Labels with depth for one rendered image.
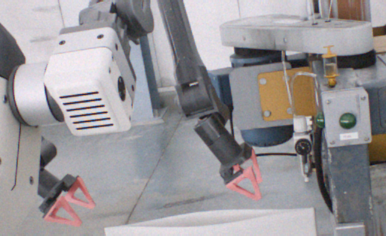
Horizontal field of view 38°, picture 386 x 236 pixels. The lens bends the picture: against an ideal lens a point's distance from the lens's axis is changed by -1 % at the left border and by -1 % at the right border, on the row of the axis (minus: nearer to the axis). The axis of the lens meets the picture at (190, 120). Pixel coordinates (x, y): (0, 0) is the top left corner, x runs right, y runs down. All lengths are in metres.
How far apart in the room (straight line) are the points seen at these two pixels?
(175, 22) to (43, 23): 5.56
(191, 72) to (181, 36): 0.08
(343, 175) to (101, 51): 0.54
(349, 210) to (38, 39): 5.90
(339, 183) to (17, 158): 0.58
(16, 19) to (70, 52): 6.08
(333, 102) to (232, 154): 0.31
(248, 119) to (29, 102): 0.77
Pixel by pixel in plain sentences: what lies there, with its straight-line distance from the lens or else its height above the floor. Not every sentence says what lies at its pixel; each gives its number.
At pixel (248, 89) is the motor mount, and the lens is 1.42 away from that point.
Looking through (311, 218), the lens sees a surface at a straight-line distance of 1.30.
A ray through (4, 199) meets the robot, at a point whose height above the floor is 1.32.
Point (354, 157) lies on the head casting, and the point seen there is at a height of 1.20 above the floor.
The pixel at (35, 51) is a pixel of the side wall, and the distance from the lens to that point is 6.82.
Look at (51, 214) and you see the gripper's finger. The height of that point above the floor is 1.10.
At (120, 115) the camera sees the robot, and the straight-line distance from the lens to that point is 0.78.
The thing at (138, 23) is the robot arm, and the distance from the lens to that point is 0.90.
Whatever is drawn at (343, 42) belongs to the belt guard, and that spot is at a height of 1.39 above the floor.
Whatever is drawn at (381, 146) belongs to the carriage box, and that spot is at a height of 1.10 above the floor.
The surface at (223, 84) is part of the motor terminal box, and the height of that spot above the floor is 1.28.
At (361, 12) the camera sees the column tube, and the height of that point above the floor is 1.39.
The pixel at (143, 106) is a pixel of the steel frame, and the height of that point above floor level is 0.19.
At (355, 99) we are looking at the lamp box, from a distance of 0.98.
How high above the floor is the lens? 1.59
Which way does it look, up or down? 16 degrees down
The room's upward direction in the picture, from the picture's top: 10 degrees counter-clockwise
